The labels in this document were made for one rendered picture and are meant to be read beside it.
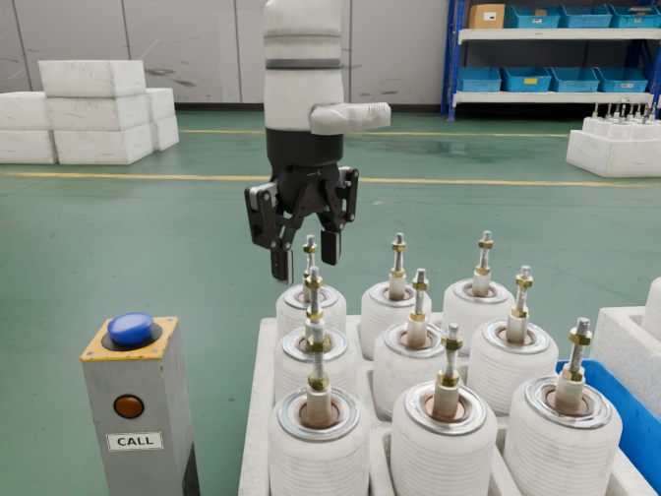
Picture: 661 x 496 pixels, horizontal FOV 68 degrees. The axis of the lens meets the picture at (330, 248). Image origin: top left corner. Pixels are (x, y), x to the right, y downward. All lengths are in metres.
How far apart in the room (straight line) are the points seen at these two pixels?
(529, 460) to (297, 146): 0.36
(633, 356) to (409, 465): 0.46
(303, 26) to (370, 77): 5.13
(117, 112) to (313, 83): 2.55
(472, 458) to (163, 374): 0.28
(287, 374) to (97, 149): 2.59
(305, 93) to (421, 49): 5.16
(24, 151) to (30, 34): 3.53
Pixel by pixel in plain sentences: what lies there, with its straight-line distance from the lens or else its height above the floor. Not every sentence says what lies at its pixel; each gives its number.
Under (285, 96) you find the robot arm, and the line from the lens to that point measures 0.45.
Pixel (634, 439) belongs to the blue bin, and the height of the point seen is 0.07.
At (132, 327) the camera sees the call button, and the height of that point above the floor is 0.33.
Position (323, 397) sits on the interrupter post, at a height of 0.28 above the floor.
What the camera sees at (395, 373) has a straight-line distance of 0.56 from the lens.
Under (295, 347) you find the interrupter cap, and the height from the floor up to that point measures 0.25.
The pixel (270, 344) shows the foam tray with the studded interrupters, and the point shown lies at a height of 0.18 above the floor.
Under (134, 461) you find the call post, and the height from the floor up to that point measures 0.20.
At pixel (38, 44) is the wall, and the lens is 6.64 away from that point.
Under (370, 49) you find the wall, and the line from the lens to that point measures 5.57.
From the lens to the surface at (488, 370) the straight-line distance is 0.60.
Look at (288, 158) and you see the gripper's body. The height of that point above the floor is 0.47.
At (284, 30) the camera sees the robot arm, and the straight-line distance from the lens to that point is 0.45.
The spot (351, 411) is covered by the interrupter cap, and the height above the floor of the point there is 0.25.
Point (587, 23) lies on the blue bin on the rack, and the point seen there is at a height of 0.83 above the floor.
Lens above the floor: 0.56
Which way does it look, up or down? 21 degrees down
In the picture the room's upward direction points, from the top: straight up
